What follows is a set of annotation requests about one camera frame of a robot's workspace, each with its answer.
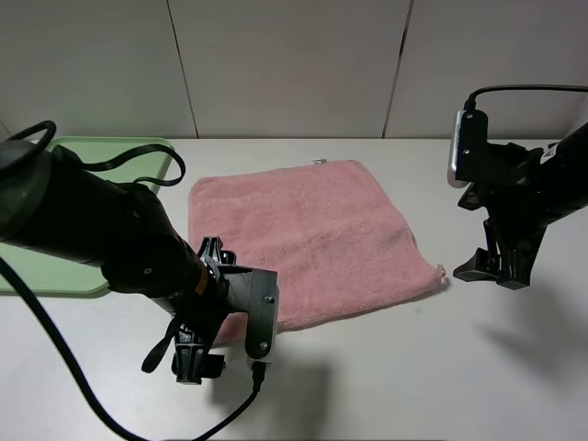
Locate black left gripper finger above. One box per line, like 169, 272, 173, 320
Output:
197, 236, 236, 265
171, 324, 226, 384

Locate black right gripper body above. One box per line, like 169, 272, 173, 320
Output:
457, 91, 588, 258

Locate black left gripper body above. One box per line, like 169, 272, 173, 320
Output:
0, 137, 231, 341

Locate green plastic tray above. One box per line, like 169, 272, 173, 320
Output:
1, 136, 173, 297

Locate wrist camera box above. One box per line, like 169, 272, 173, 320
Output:
447, 109, 528, 188
219, 265, 279, 364

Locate pink terry towel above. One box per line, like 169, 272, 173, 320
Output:
188, 160, 446, 332

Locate black left camera cable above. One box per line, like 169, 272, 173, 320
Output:
0, 119, 266, 441

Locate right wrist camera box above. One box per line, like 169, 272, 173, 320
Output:
447, 109, 528, 188

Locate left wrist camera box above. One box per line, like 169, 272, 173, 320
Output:
219, 265, 279, 364

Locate black left wrist strap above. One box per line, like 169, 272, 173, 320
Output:
140, 316, 185, 374

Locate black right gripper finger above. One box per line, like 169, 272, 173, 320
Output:
453, 248, 500, 282
497, 240, 533, 289

